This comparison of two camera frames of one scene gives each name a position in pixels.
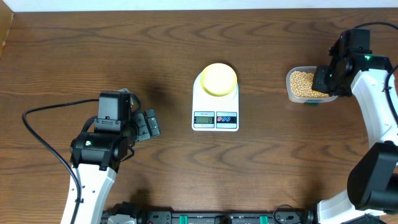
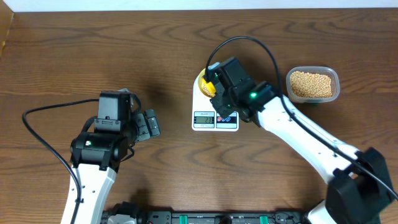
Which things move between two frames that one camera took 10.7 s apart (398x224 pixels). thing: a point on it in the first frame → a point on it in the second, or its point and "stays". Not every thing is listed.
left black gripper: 145,132 stays
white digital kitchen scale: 214,113 stays
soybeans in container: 301,83 stays
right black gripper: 318,82 → 217,102
